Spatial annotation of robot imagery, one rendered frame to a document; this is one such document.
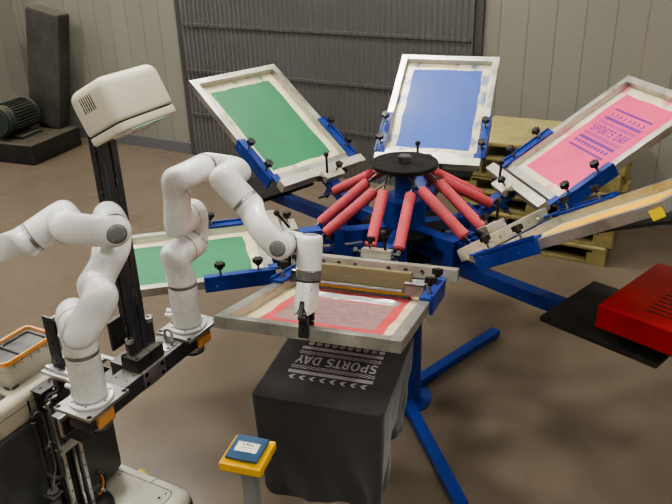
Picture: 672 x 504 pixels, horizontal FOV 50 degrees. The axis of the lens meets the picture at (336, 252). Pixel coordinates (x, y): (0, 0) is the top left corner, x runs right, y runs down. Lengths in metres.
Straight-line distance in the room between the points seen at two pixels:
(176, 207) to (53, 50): 6.37
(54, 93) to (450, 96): 5.33
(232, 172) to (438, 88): 2.46
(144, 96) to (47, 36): 6.62
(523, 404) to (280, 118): 2.02
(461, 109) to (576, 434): 1.86
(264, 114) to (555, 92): 2.87
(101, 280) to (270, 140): 2.15
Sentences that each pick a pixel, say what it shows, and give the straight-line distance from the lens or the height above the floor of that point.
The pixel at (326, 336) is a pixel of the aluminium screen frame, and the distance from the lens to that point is 2.13.
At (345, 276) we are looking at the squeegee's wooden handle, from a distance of 2.69.
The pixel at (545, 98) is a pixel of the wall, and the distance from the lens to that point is 6.25.
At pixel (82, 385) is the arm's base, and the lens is 2.15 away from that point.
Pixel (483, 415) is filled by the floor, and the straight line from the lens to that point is 3.90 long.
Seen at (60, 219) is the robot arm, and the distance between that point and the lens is 1.88.
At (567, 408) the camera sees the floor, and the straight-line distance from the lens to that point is 4.04.
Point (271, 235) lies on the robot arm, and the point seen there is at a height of 1.56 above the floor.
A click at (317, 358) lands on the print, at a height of 0.95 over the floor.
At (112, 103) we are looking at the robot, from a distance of 1.87.
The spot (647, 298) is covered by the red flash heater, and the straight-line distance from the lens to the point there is 2.80.
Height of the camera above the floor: 2.39
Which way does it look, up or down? 26 degrees down
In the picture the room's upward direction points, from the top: 2 degrees counter-clockwise
